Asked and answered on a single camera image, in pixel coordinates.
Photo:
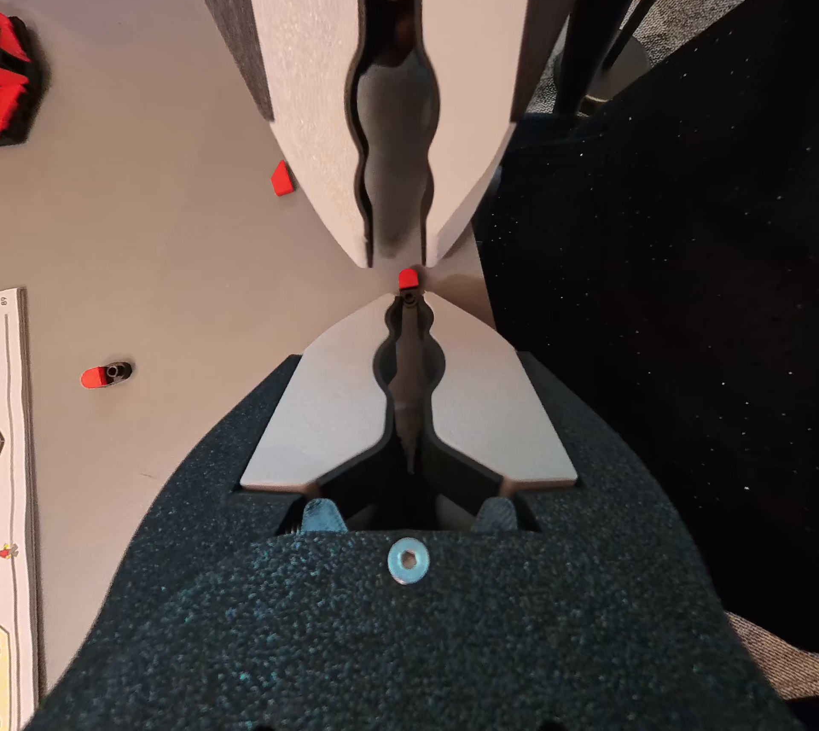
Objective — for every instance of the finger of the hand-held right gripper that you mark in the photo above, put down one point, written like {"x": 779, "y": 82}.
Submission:
{"x": 301, "y": 71}
{"x": 480, "y": 71}

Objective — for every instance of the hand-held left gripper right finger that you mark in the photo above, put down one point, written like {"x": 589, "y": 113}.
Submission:
{"x": 499, "y": 404}

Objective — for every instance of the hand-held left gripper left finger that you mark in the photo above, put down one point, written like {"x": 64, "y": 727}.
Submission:
{"x": 326, "y": 404}

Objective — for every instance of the small red lego wedge piece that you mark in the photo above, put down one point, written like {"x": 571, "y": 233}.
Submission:
{"x": 281, "y": 178}

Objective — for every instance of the red and black lego piece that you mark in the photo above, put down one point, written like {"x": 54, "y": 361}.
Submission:
{"x": 96, "y": 377}
{"x": 408, "y": 280}

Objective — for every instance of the red lego car model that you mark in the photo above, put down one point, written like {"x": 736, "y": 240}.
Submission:
{"x": 16, "y": 78}

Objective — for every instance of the lego instruction booklet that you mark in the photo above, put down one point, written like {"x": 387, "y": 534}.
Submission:
{"x": 13, "y": 424}

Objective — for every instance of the silver round chair base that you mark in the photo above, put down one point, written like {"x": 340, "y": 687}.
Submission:
{"x": 633, "y": 65}

